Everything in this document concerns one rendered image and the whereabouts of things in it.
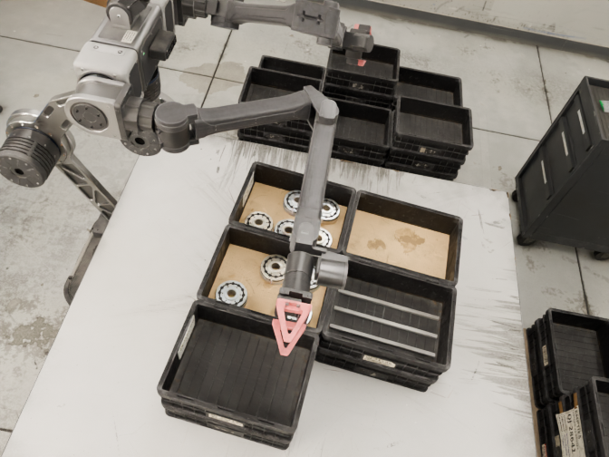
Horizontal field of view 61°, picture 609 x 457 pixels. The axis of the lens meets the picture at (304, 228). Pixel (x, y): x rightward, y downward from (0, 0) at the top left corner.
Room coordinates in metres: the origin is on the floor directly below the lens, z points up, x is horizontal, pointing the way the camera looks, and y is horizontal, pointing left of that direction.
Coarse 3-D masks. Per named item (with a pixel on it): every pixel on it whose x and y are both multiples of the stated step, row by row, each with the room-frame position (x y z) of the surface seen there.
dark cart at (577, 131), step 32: (576, 96) 2.26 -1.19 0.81; (608, 96) 2.23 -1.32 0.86; (576, 128) 2.12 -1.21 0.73; (608, 128) 2.00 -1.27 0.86; (544, 160) 2.15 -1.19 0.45; (576, 160) 1.94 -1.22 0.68; (608, 160) 1.87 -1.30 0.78; (512, 192) 2.26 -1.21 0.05; (544, 192) 1.99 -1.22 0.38; (576, 192) 1.87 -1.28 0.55; (608, 192) 1.87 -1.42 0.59; (544, 224) 1.87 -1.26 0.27; (576, 224) 1.87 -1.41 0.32; (608, 224) 1.88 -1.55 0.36; (608, 256) 1.92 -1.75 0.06
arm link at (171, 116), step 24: (288, 96) 1.05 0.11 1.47; (312, 96) 1.06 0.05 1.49; (168, 120) 0.86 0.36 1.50; (192, 120) 0.89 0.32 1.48; (216, 120) 0.92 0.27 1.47; (240, 120) 0.94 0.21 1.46; (264, 120) 0.97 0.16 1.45; (288, 120) 1.01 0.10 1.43; (312, 120) 1.04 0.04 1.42; (336, 120) 1.01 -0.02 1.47; (192, 144) 0.89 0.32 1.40
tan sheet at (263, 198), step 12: (252, 192) 1.23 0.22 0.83; (264, 192) 1.24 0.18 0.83; (276, 192) 1.25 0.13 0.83; (252, 204) 1.17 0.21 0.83; (264, 204) 1.18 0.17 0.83; (276, 204) 1.20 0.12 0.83; (276, 216) 1.14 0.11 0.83; (288, 216) 1.15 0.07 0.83; (324, 228) 1.13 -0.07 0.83; (336, 228) 1.14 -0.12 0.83; (336, 240) 1.09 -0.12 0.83
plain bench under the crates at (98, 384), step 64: (128, 192) 1.20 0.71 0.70; (192, 192) 1.27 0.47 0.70; (384, 192) 1.48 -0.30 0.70; (448, 192) 1.55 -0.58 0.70; (128, 256) 0.92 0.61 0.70; (192, 256) 0.98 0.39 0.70; (512, 256) 1.28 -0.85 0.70; (64, 320) 0.64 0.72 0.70; (128, 320) 0.68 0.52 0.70; (512, 320) 0.99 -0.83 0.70; (64, 384) 0.43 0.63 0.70; (128, 384) 0.47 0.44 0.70; (320, 384) 0.60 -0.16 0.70; (384, 384) 0.65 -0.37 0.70; (448, 384) 0.69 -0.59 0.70; (512, 384) 0.74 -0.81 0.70; (64, 448) 0.26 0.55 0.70; (128, 448) 0.29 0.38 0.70; (192, 448) 0.33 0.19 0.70; (256, 448) 0.37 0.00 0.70; (320, 448) 0.41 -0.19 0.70; (384, 448) 0.44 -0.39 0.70; (448, 448) 0.48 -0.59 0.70; (512, 448) 0.53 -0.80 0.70
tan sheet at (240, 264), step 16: (240, 256) 0.94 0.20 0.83; (256, 256) 0.96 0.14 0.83; (224, 272) 0.87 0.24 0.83; (240, 272) 0.88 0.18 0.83; (256, 272) 0.89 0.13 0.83; (256, 288) 0.83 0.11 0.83; (272, 288) 0.84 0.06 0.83; (320, 288) 0.88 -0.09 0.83; (256, 304) 0.77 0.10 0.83; (272, 304) 0.79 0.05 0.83; (320, 304) 0.82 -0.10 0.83
